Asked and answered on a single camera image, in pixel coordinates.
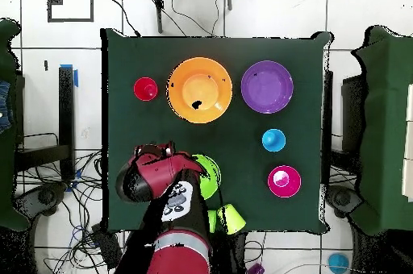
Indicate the green plastic bowl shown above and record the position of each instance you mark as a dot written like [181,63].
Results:
[211,177]

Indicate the orange plastic bowl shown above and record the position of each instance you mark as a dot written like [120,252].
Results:
[200,67]

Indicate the yellow-green plastic cup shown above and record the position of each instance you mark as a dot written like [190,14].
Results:
[234,220]

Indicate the magenta plastic bowl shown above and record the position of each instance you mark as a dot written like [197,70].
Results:
[290,187]

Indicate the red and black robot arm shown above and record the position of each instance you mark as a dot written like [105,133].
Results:
[158,174]

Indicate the red plastic cup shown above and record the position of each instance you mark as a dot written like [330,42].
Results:
[142,85]

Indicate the black metal stand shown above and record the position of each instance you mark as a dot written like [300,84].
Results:
[66,109]
[327,109]

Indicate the blue tape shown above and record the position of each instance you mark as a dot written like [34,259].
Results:
[76,77]

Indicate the black power box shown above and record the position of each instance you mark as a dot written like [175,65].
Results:
[108,248]

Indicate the blue plastic cup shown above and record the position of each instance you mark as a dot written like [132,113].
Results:
[273,140]

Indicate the dark green tablecloth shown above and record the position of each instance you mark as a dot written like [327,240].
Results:
[226,51]

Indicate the black tripod stand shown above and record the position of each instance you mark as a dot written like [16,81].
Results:
[158,13]

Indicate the green cloth covered table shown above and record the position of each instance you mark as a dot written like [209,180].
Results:
[6,158]
[387,125]

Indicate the blue denim fabric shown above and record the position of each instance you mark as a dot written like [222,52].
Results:
[5,106]

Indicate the blue round floor object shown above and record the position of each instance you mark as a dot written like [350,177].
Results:
[338,262]

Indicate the white box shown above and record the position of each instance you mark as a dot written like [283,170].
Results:
[409,145]

